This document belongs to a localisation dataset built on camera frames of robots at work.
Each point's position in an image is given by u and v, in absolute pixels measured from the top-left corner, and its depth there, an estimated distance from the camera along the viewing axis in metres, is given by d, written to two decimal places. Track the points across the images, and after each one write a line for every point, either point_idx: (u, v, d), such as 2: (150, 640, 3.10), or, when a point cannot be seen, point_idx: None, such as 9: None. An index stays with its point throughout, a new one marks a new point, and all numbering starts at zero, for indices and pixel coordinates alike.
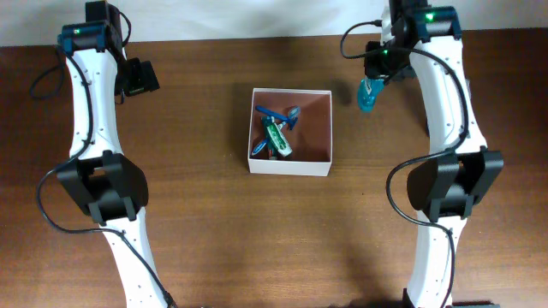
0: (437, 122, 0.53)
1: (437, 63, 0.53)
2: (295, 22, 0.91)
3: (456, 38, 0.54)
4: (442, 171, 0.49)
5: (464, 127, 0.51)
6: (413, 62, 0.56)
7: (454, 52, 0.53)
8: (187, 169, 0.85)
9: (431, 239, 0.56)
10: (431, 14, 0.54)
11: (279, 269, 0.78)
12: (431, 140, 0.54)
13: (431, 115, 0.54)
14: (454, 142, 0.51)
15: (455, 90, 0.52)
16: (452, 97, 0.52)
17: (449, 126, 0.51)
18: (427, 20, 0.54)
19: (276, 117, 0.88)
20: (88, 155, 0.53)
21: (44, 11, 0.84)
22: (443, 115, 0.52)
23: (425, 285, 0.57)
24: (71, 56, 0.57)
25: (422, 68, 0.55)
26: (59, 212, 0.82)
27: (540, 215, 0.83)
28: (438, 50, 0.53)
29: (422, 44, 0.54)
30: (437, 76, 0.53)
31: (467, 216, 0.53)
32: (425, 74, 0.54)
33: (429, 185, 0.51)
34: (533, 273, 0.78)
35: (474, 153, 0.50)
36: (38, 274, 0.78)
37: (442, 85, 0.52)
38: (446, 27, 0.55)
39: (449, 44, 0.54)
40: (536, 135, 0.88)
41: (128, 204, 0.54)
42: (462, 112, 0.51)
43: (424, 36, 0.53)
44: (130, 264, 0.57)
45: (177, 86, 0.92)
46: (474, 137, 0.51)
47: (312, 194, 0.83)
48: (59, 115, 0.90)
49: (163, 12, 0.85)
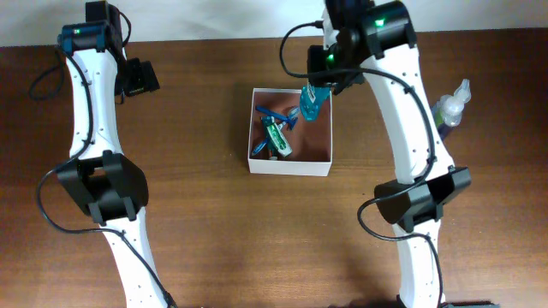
0: (402, 147, 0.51)
1: (395, 82, 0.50)
2: (295, 22, 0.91)
3: (412, 46, 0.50)
4: (413, 201, 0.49)
5: (431, 150, 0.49)
6: (369, 78, 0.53)
7: (410, 66, 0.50)
8: (187, 169, 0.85)
9: (412, 248, 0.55)
10: (382, 20, 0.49)
11: (279, 269, 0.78)
12: (399, 164, 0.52)
13: (395, 139, 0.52)
14: (423, 170, 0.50)
15: (418, 110, 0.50)
16: (413, 118, 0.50)
17: (415, 151, 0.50)
18: (378, 26, 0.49)
19: (276, 117, 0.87)
20: (88, 155, 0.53)
21: (44, 11, 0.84)
22: (408, 139, 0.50)
23: (416, 290, 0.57)
24: (71, 56, 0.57)
25: (379, 86, 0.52)
26: (59, 212, 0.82)
27: (540, 215, 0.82)
28: (393, 65, 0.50)
29: (376, 62, 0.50)
30: (396, 96, 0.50)
31: (440, 218, 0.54)
32: (384, 94, 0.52)
33: (401, 209, 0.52)
34: (533, 274, 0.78)
35: (443, 174, 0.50)
36: (38, 274, 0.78)
37: (402, 107, 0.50)
38: (398, 32, 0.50)
39: (403, 55, 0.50)
40: (536, 135, 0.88)
41: (128, 204, 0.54)
42: (426, 134, 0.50)
43: (377, 50, 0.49)
44: (128, 264, 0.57)
45: (177, 86, 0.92)
46: (442, 158, 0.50)
47: (312, 193, 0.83)
48: (59, 115, 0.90)
49: (163, 12, 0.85)
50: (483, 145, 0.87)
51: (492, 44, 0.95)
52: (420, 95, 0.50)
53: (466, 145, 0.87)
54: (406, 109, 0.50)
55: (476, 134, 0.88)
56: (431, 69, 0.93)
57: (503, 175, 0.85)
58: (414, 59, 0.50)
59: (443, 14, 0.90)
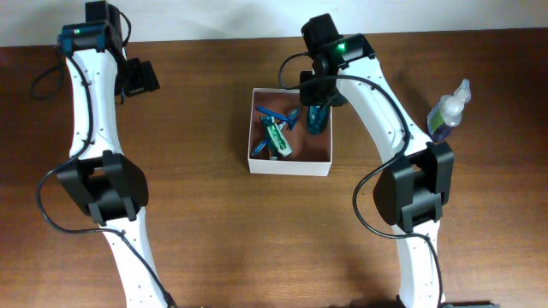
0: (380, 136, 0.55)
1: (362, 82, 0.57)
2: (294, 23, 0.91)
3: (372, 57, 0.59)
4: (398, 177, 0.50)
5: (403, 128, 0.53)
6: (342, 88, 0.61)
7: (372, 70, 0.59)
8: (187, 169, 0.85)
9: (411, 248, 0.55)
10: (343, 44, 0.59)
11: (279, 269, 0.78)
12: (383, 153, 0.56)
13: (374, 131, 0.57)
14: (401, 147, 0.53)
15: (385, 100, 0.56)
16: (383, 108, 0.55)
17: (390, 133, 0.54)
18: (341, 50, 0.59)
19: (276, 117, 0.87)
20: (88, 155, 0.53)
21: (45, 11, 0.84)
22: (382, 125, 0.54)
23: (416, 291, 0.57)
24: (71, 56, 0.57)
25: (350, 91, 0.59)
26: (58, 212, 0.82)
27: (540, 215, 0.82)
28: (357, 72, 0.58)
29: (342, 71, 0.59)
30: (364, 92, 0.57)
31: (439, 219, 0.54)
32: (355, 96, 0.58)
33: (391, 195, 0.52)
34: (533, 274, 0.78)
35: (423, 151, 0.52)
36: (38, 274, 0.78)
37: (372, 100, 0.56)
38: (359, 53, 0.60)
39: (364, 64, 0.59)
40: (535, 136, 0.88)
41: (128, 204, 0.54)
42: (397, 117, 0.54)
43: (342, 65, 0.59)
44: (128, 264, 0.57)
45: (177, 86, 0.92)
46: (418, 137, 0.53)
47: (312, 193, 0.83)
48: (59, 115, 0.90)
49: (163, 12, 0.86)
50: (483, 144, 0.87)
51: (492, 44, 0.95)
52: (386, 90, 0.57)
53: (466, 145, 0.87)
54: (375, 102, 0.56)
55: (476, 134, 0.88)
56: (431, 69, 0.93)
57: (503, 175, 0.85)
58: (376, 66, 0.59)
59: (441, 14, 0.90)
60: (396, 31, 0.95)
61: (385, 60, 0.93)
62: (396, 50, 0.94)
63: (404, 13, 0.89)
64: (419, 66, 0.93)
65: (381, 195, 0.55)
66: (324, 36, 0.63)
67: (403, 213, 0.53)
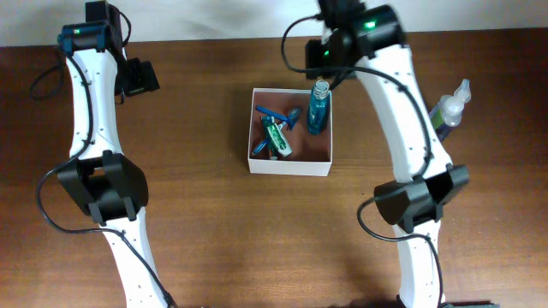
0: (398, 147, 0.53)
1: (389, 81, 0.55)
2: (295, 23, 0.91)
3: (402, 47, 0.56)
4: (413, 199, 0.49)
5: (426, 146, 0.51)
6: (363, 79, 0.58)
7: (402, 66, 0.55)
8: (187, 169, 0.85)
9: (412, 248, 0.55)
10: (372, 22, 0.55)
11: (279, 269, 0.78)
12: (397, 164, 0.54)
13: (393, 139, 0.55)
14: (420, 167, 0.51)
15: (411, 109, 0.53)
16: (408, 116, 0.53)
17: (412, 149, 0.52)
18: (368, 29, 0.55)
19: (276, 117, 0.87)
20: (88, 155, 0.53)
21: (45, 11, 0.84)
22: (404, 138, 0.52)
23: (416, 290, 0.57)
24: (71, 56, 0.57)
25: (373, 87, 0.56)
26: (58, 212, 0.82)
27: (540, 215, 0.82)
28: (384, 64, 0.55)
29: (368, 61, 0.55)
30: (389, 94, 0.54)
31: (440, 219, 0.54)
32: (379, 94, 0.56)
33: (401, 208, 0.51)
34: (533, 274, 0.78)
35: (441, 172, 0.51)
36: (38, 275, 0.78)
37: (396, 105, 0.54)
38: (388, 33, 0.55)
39: (395, 56, 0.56)
40: (535, 136, 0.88)
41: (128, 204, 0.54)
42: (421, 132, 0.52)
43: (368, 51, 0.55)
44: (128, 264, 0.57)
45: (177, 86, 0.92)
46: (438, 156, 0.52)
47: (312, 194, 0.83)
48: (59, 115, 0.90)
49: (163, 12, 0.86)
50: (483, 144, 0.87)
51: (492, 44, 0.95)
52: (414, 96, 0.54)
53: (466, 145, 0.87)
54: (400, 108, 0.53)
55: (476, 133, 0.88)
56: (431, 69, 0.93)
57: (503, 175, 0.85)
58: (405, 59, 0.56)
59: (441, 14, 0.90)
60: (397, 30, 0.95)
61: None
62: None
63: (404, 13, 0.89)
64: (419, 66, 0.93)
65: (386, 199, 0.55)
66: (349, 7, 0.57)
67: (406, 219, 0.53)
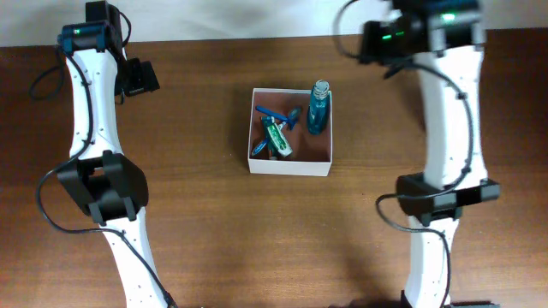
0: (437, 154, 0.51)
1: (449, 85, 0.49)
2: (295, 23, 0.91)
3: (477, 49, 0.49)
4: (438, 206, 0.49)
5: (467, 160, 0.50)
6: (420, 74, 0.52)
7: (468, 69, 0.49)
8: (187, 169, 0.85)
9: (425, 243, 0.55)
10: (450, 14, 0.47)
11: (279, 269, 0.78)
12: (430, 165, 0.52)
13: (433, 143, 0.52)
14: (455, 178, 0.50)
15: (464, 118, 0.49)
16: (457, 125, 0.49)
17: (451, 159, 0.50)
18: (443, 22, 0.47)
19: (276, 117, 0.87)
20: (88, 155, 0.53)
21: (45, 11, 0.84)
22: (447, 147, 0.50)
23: (422, 287, 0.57)
24: (71, 56, 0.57)
25: (430, 87, 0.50)
26: (59, 213, 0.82)
27: (540, 215, 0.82)
28: (450, 66, 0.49)
29: (435, 59, 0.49)
30: (446, 98, 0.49)
31: (458, 218, 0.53)
32: (433, 96, 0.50)
33: (423, 209, 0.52)
34: (533, 274, 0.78)
35: (473, 186, 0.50)
36: (38, 275, 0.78)
37: (449, 111, 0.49)
38: (466, 31, 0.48)
39: (466, 56, 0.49)
40: (535, 136, 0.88)
41: (128, 204, 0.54)
42: (467, 143, 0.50)
43: (438, 48, 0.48)
44: (129, 263, 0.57)
45: (177, 86, 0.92)
46: (476, 170, 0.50)
47: (312, 194, 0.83)
48: (59, 115, 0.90)
49: (163, 12, 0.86)
50: (483, 144, 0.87)
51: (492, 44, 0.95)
52: (472, 104, 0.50)
53: None
54: (453, 115, 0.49)
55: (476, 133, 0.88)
56: None
57: (503, 175, 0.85)
58: (476, 62, 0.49)
59: None
60: None
61: None
62: None
63: None
64: None
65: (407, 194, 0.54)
66: None
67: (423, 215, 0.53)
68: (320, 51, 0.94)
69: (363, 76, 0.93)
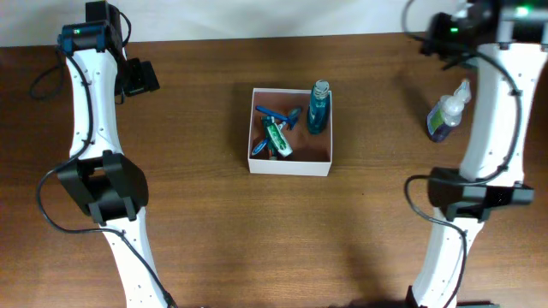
0: (478, 146, 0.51)
1: (505, 79, 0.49)
2: (295, 22, 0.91)
3: (543, 50, 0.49)
4: (465, 197, 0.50)
5: (506, 159, 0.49)
6: (480, 67, 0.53)
7: (529, 68, 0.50)
8: (187, 169, 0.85)
9: (444, 239, 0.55)
10: (525, 8, 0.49)
11: (279, 269, 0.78)
12: (467, 157, 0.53)
13: (475, 135, 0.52)
14: (490, 173, 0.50)
15: (513, 115, 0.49)
16: (505, 121, 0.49)
17: (491, 154, 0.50)
18: (517, 15, 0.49)
19: (276, 117, 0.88)
20: (88, 155, 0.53)
21: (45, 11, 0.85)
22: (490, 140, 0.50)
23: (431, 284, 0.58)
24: (71, 56, 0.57)
25: (487, 79, 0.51)
26: (59, 212, 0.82)
27: (540, 215, 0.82)
28: (513, 61, 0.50)
29: (498, 50, 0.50)
30: (499, 91, 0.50)
31: (484, 221, 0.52)
32: (488, 88, 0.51)
33: (449, 198, 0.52)
34: (533, 274, 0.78)
35: (506, 186, 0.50)
36: (38, 275, 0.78)
37: (500, 105, 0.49)
38: (535, 28, 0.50)
39: (529, 56, 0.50)
40: (536, 136, 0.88)
41: (128, 204, 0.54)
42: (510, 142, 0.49)
43: (503, 40, 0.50)
44: (129, 264, 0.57)
45: (177, 86, 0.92)
46: (513, 171, 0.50)
47: (312, 193, 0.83)
48: (60, 115, 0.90)
49: (163, 12, 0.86)
50: None
51: None
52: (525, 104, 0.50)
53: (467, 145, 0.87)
54: (503, 109, 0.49)
55: None
56: (431, 69, 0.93)
57: None
58: (538, 63, 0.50)
59: None
60: (396, 30, 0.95)
61: (384, 61, 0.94)
62: (396, 50, 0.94)
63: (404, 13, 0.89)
64: (419, 66, 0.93)
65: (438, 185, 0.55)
66: None
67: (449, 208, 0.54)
68: (320, 51, 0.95)
69: (363, 76, 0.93)
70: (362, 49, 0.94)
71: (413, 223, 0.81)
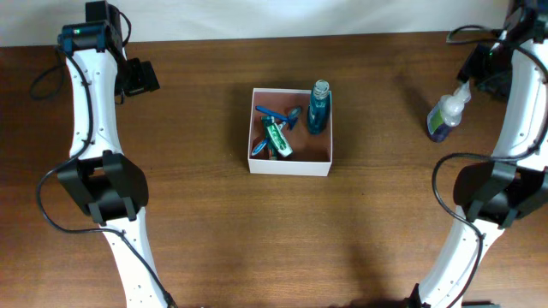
0: (509, 130, 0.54)
1: (538, 69, 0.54)
2: (294, 22, 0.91)
3: None
4: (494, 176, 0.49)
5: (537, 142, 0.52)
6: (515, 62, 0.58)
7: None
8: (187, 168, 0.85)
9: (461, 239, 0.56)
10: None
11: (280, 269, 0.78)
12: (498, 145, 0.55)
13: (507, 122, 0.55)
14: (521, 153, 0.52)
15: (545, 101, 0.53)
16: (538, 107, 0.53)
17: (522, 136, 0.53)
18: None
19: (276, 117, 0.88)
20: (88, 155, 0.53)
21: (45, 11, 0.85)
22: (521, 124, 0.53)
23: (437, 282, 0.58)
24: (71, 56, 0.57)
25: (520, 70, 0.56)
26: (59, 212, 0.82)
27: (541, 215, 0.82)
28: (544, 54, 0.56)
29: (533, 44, 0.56)
30: (532, 80, 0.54)
31: (504, 227, 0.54)
32: (521, 78, 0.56)
33: (476, 186, 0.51)
34: (533, 274, 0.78)
35: (537, 169, 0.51)
36: (38, 275, 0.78)
37: (533, 92, 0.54)
38: None
39: None
40: None
41: (128, 204, 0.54)
42: (541, 127, 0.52)
43: (539, 36, 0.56)
44: (129, 264, 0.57)
45: (177, 86, 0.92)
46: (543, 156, 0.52)
47: (312, 193, 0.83)
48: (60, 115, 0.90)
49: (163, 12, 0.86)
50: (484, 144, 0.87)
51: None
52: None
53: (466, 145, 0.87)
54: (535, 96, 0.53)
55: (477, 133, 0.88)
56: (431, 69, 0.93)
57: None
58: None
59: (442, 13, 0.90)
60: (396, 30, 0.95)
61: (384, 61, 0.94)
62: (396, 50, 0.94)
63: (403, 13, 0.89)
64: (419, 66, 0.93)
65: (464, 181, 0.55)
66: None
67: (473, 203, 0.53)
68: (320, 51, 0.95)
69: (363, 76, 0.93)
70: (362, 49, 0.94)
71: (413, 222, 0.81)
